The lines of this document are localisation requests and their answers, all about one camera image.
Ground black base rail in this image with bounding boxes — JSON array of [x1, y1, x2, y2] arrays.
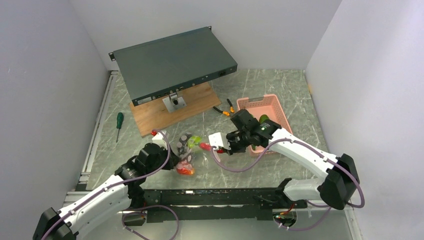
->
[[130, 187, 307, 223]]

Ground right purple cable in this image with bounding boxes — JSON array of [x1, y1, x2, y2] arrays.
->
[[209, 138, 366, 232]]

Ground brown wooden board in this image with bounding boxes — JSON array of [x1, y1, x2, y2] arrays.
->
[[129, 82, 221, 137]]

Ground dark fake grape bunch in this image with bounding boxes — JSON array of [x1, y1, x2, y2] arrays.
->
[[176, 132, 193, 157]]

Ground orange black pliers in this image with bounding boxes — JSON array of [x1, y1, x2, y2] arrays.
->
[[212, 98, 237, 117]]

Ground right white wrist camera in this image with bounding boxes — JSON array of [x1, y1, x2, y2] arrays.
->
[[208, 132, 231, 153]]

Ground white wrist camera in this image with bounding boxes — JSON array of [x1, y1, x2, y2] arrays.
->
[[151, 130, 168, 150], [208, 132, 231, 153]]

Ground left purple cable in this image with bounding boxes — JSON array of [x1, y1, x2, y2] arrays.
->
[[41, 129, 180, 240]]

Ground purple cable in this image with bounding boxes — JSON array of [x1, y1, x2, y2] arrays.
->
[[41, 129, 180, 240], [209, 138, 366, 232]]

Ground clear zip top bag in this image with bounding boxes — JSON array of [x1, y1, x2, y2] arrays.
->
[[177, 139, 207, 169]]

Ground orange fake fruit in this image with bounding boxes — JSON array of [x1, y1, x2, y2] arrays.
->
[[259, 114, 270, 124]]

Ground pink perforated plastic basket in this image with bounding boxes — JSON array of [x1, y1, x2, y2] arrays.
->
[[230, 94, 294, 157]]

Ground green handled screwdriver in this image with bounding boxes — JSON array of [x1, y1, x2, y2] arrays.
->
[[115, 112, 124, 143]]

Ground green fake apple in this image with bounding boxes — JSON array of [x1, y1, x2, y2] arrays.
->
[[187, 135, 202, 149]]

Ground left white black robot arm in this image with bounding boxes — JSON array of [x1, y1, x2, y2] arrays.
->
[[32, 143, 181, 240]]

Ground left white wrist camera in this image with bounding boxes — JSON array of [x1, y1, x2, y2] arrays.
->
[[151, 130, 168, 150]]

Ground metal bracket with knob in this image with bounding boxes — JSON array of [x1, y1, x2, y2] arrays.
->
[[162, 92, 187, 113]]

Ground aluminium frame rail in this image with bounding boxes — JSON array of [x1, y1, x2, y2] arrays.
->
[[63, 70, 120, 207]]

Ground dark grey rack server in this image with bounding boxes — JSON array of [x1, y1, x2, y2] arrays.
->
[[109, 26, 238, 107]]

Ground red fake chili pepper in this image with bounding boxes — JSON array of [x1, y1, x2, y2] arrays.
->
[[198, 142, 227, 154]]

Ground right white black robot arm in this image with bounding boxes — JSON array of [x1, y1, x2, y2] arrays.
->
[[222, 109, 365, 210]]

